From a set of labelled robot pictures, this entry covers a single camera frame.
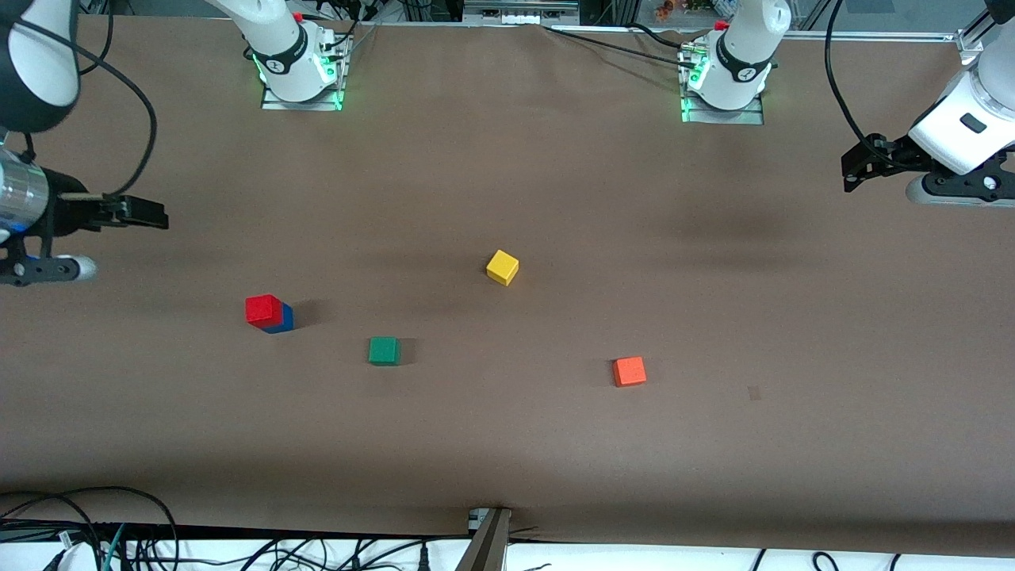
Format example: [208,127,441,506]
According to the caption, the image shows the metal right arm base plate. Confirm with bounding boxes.
[260,36,350,112]

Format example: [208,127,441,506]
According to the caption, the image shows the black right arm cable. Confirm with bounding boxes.
[12,16,158,197]

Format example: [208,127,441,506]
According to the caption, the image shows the green cable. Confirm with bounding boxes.
[99,523,128,571]

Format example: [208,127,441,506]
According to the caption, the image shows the aluminium frame profile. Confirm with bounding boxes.
[956,0,992,66]

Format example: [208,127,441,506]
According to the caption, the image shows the red wooden block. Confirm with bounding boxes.
[245,294,284,329]

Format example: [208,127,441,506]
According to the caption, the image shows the yellow wooden block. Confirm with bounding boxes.
[486,249,520,287]

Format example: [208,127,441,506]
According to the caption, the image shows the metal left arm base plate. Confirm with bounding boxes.
[680,48,766,125]

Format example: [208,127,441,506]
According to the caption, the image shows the black looped cable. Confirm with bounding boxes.
[0,485,182,571]

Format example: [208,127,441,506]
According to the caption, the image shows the white power strip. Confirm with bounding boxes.
[464,0,580,25]

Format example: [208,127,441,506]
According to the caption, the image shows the black cable across table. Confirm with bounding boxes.
[543,24,699,64]

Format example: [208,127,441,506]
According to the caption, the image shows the brown paper table cover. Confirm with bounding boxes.
[0,14,1015,556]

